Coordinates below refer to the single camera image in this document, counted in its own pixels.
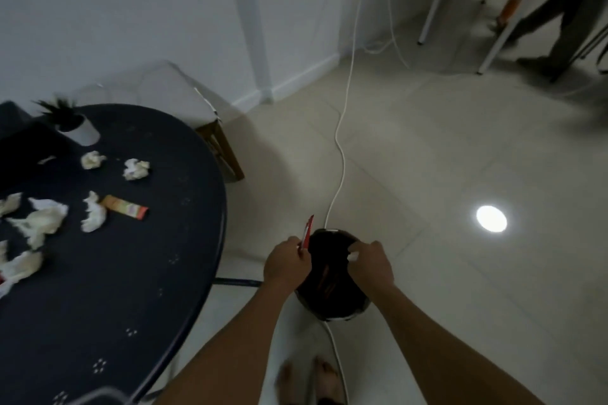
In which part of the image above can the person's left hand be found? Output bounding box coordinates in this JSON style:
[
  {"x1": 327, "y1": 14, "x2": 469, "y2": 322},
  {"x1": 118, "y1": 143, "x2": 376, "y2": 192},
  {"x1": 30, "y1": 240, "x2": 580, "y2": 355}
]
[{"x1": 262, "y1": 236, "x2": 313, "y2": 294}]

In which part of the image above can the person's right hand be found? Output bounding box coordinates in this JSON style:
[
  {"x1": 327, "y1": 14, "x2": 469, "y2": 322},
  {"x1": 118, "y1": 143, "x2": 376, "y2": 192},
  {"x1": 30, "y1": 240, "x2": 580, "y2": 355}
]
[{"x1": 346, "y1": 240, "x2": 396, "y2": 299}]

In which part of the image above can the black trash bin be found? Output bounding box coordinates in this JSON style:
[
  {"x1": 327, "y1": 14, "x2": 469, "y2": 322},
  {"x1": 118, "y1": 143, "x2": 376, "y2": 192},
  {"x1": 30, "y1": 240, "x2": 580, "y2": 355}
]
[{"x1": 293, "y1": 228, "x2": 374, "y2": 323}]

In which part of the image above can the orange sachet packet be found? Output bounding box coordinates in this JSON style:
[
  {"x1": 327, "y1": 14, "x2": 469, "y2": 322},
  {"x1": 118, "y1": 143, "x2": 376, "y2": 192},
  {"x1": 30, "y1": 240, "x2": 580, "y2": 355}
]
[{"x1": 100, "y1": 194, "x2": 149, "y2": 220}]

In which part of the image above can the white tissues cluster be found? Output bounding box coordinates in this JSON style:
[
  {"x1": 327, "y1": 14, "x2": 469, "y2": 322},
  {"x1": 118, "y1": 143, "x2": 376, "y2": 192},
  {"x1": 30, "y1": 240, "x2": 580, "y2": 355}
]
[{"x1": 0, "y1": 151, "x2": 151, "y2": 299}]

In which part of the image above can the person's right forearm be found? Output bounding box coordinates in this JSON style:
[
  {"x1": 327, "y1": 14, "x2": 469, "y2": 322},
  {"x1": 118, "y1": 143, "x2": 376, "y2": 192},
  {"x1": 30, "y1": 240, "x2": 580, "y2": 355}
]
[{"x1": 368, "y1": 283, "x2": 547, "y2": 405}]

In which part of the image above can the person's left forearm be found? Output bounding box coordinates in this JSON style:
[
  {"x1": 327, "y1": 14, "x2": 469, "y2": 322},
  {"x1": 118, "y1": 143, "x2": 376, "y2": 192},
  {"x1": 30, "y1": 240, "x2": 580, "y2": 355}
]
[{"x1": 154, "y1": 276, "x2": 298, "y2": 405}]

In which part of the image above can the person's right foot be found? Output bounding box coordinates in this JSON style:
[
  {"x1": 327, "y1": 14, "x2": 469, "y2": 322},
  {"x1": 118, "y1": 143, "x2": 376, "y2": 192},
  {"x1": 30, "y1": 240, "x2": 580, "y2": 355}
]
[{"x1": 311, "y1": 356, "x2": 345, "y2": 403}]

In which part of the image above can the wooden bench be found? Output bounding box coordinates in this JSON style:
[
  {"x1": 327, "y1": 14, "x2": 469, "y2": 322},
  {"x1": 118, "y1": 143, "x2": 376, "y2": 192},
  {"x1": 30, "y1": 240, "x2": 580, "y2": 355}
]
[{"x1": 194, "y1": 118, "x2": 246, "y2": 182}]

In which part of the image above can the round black table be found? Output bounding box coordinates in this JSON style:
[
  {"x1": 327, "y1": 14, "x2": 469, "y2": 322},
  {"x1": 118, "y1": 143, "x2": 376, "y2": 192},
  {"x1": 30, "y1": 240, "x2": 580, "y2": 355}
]
[{"x1": 0, "y1": 103, "x2": 265, "y2": 405}]

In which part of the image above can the white quilted bench cushion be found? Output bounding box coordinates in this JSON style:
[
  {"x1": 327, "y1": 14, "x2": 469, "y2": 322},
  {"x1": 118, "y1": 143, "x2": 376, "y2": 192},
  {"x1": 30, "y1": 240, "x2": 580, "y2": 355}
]
[{"x1": 71, "y1": 59, "x2": 224, "y2": 131}]

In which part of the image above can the small potted plant white pot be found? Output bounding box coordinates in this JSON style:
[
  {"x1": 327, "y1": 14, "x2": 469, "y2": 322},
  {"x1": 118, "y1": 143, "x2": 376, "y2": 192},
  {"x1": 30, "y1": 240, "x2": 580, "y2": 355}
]
[{"x1": 32, "y1": 95, "x2": 101, "y2": 147}]

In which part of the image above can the black tissue box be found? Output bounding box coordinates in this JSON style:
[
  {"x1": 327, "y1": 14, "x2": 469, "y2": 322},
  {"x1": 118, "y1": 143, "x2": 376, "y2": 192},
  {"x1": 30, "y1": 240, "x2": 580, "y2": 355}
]
[{"x1": 0, "y1": 101, "x2": 77, "y2": 187}]

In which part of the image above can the orange cylindrical object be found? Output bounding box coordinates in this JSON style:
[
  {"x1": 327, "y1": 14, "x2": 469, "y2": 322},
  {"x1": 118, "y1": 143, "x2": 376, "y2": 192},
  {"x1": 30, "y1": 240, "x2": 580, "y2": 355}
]
[{"x1": 496, "y1": 0, "x2": 523, "y2": 28}]

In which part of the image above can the white floor cable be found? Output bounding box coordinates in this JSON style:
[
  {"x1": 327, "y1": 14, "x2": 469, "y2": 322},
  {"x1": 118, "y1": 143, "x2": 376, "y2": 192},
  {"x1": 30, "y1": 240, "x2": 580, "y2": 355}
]
[
  {"x1": 324, "y1": 0, "x2": 376, "y2": 405},
  {"x1": 363, "y1": 0, "x2": 412, "y2": 70}
]

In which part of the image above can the white curved wire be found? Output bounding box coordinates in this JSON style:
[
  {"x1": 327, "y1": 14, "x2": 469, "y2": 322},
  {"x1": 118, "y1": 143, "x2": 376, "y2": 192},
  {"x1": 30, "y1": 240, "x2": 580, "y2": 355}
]
[{"x1": 66, "y1": 385, "x2": 132, "y2": 405}]

